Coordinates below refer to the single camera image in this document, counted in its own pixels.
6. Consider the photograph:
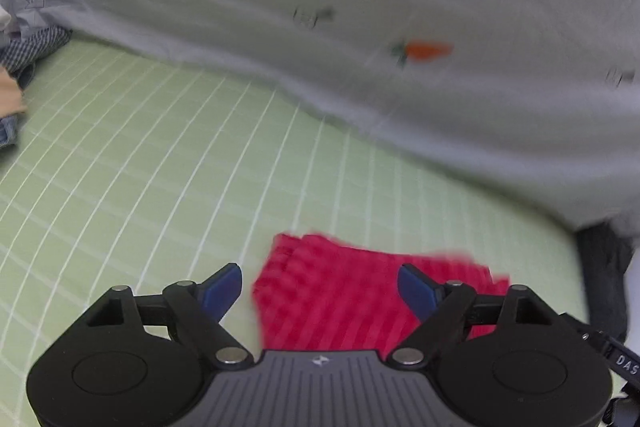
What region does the green grid bed sheet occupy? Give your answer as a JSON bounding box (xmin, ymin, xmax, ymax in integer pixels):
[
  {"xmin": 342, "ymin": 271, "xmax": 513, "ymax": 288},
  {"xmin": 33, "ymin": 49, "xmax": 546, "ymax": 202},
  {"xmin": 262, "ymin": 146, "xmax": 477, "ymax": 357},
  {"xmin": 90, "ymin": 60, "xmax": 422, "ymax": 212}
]
[{"xmin": 0, "ymin": 34, "xmax": 591, "ymax": 427}]

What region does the white carrot print quilt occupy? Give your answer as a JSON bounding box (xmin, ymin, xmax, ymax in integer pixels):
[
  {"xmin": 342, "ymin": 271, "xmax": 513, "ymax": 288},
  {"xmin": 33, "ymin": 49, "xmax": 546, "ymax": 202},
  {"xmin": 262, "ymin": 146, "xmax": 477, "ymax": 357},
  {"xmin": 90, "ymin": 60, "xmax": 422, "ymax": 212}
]
[{"xmin": 0, "ymin": 0, "xmax": 640, "ymax": 238}]

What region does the blue gingham cloth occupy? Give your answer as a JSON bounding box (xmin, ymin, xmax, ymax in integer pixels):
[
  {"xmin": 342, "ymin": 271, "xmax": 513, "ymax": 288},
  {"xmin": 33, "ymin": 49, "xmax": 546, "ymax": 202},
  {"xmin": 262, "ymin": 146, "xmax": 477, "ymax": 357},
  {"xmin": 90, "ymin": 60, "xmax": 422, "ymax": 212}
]
[{"xmin": 0, "ymin": 26, "xmax": 73, "ymax": 88}]

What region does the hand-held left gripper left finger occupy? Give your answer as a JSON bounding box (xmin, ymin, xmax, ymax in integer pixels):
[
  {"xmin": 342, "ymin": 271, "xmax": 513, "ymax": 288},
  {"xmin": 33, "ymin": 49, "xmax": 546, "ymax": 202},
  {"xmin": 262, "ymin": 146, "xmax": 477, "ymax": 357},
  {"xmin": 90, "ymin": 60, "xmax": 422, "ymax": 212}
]
[{"xmin": 75, "ymin": 263, "xmax": 252, "ymax": 368}]

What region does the red checkered cloth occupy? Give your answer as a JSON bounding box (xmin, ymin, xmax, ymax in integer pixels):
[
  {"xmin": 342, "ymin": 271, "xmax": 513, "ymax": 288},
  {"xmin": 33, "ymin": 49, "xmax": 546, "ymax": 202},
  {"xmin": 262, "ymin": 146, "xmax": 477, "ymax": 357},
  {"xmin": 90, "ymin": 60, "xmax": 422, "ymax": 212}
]
[{"xmin": 251, "ymin": 232, "xmax": 512, "ymax": 353}]

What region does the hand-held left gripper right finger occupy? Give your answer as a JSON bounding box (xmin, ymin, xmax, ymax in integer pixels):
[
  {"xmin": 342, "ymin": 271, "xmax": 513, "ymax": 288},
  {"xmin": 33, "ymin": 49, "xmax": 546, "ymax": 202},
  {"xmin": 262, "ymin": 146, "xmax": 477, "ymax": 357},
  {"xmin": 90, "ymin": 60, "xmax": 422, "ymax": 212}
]
[{"xmin": 392, "ymin": 263, "xmax": 568, "ymax": 367}]

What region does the dark cloth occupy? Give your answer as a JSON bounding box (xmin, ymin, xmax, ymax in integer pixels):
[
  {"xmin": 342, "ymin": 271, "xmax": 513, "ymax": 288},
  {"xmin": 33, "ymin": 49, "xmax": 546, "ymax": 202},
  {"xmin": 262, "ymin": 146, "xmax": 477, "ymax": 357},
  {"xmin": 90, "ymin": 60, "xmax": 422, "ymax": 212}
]
[{"xmin": 575, "ymin": 222, "xmax": 635, "ymax": 344}]

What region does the blue denim cloth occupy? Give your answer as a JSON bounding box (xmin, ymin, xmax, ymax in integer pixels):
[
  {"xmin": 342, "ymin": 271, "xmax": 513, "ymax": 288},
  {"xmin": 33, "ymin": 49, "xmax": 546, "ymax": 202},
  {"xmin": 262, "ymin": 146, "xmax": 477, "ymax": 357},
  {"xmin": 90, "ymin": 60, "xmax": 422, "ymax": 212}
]
[{"xmin": 0, "ymin": 114, "xmax": 22, "ymax": 150}]

